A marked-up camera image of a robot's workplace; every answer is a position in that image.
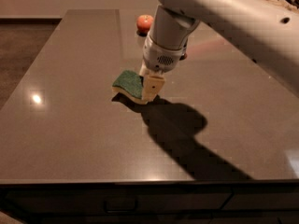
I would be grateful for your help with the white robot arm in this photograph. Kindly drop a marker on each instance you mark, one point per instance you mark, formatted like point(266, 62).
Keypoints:
point(266, 33)

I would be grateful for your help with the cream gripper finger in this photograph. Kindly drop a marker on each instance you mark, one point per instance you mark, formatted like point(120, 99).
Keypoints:
point(143, 70)
point(151, 87)

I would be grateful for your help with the green and yellow sponge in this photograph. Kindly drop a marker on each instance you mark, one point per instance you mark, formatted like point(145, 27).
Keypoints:
point(129, 83)

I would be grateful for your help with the red apple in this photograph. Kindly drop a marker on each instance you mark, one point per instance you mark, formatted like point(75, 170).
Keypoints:
point(143, 23)

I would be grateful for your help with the dark cabinet drawer with handle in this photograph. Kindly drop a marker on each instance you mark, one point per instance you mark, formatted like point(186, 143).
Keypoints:
point(89, 202)

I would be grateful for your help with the blue soda can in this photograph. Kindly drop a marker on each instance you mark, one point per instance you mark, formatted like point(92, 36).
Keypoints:
point(184, 52)

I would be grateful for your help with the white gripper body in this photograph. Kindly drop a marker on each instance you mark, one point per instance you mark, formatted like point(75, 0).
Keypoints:
point(160, 59)

